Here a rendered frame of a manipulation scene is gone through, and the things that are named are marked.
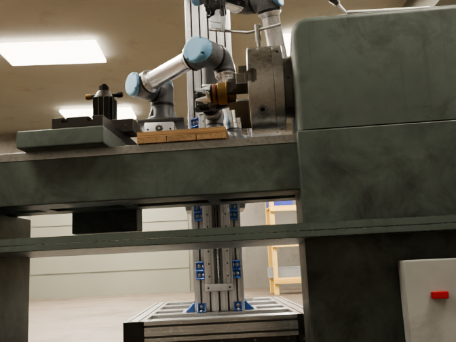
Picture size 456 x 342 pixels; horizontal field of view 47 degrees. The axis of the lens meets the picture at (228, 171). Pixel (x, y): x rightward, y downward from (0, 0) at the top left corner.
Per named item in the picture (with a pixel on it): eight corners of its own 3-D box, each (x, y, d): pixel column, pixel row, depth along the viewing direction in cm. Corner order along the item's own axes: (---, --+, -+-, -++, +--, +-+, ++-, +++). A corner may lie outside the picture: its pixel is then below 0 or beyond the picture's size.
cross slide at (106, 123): (137, 153, 217) (137, 143, 218) (103, 127, 175) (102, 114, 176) (95, 156, 219) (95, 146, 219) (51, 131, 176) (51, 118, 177)
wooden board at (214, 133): (235, 159, 207) (234, 149, 208) (225, 138, 172) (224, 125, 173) (161, 163, 210) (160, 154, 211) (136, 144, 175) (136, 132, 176)
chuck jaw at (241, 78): (257, 81, 190) (255, 68, 179) (258, 94, 189) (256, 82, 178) (226, 83, 191) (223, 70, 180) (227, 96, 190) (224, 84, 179)
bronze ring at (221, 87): (236, 85, 199) (212, 86, 200) (234, 76, 190) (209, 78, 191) (237, 108, 197) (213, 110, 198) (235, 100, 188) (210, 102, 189)
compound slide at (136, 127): (140, 136, 208) (140, 124, 209) (133, 130, 198) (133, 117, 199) (90, 140, 209) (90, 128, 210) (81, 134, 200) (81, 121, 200)
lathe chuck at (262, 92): (276, 133, 209) (271, 53, 207) (277, 131, 177) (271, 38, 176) (254, 134, 209) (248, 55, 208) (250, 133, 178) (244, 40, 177)
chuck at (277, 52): (285, 132, 208) (279, 53, 207) (287, 130, 177) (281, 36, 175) (276, 133, 209) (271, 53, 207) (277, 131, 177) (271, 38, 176)
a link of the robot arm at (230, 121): (220, 56, 247) (233, 155, 235) (204, 50, 238) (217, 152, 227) (239, 47, 240) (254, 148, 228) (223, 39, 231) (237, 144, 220)
